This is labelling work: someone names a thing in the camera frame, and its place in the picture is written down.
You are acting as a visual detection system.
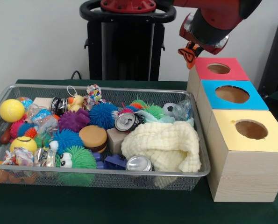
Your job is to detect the silver crushed can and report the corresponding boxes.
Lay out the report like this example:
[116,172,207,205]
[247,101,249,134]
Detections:
[126,155,153,172]

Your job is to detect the wooden box with three holes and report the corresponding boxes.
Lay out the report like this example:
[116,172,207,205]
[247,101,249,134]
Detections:
[186,56,278,203]

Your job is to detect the orange striped tiger plush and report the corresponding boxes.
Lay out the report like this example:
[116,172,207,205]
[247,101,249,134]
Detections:
[178,42,199,70]

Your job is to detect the toy hamburger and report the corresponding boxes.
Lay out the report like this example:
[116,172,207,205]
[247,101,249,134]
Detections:
[78,125,108,154]

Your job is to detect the blue fuzzy toy with eyes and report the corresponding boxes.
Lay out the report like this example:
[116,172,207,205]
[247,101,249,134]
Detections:
[47,129,85,154]

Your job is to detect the green fuzzy toy with eyes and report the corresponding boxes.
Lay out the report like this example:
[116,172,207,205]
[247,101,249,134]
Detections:
[56,146,97,169]

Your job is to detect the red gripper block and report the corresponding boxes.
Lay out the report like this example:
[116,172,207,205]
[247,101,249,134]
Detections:
[178,22,223,58]

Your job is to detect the purple spiky ball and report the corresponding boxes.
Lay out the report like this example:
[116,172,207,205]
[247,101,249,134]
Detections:
[58,108,91,133]

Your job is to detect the black crushed soda can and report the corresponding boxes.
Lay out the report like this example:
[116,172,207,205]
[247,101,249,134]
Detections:
[114,112,145,133]

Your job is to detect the cream waffle cloth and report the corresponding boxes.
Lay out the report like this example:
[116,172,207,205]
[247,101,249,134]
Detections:
[121,122,202,173]

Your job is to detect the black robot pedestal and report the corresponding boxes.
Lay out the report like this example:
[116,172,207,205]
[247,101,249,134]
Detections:
[79,0,177,82]

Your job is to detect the shallow clear mesh bin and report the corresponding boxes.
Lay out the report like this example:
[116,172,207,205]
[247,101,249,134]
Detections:
[0,84,211,191]

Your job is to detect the small black white soccer ball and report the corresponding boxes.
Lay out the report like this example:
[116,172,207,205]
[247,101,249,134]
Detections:
[162,102,178,117]

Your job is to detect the yellow smiley face ball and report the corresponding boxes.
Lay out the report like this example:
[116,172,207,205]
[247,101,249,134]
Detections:
[9,136,38,154]

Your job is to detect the plain yellow ball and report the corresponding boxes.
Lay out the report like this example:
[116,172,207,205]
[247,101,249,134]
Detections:
[0,98,25,123]

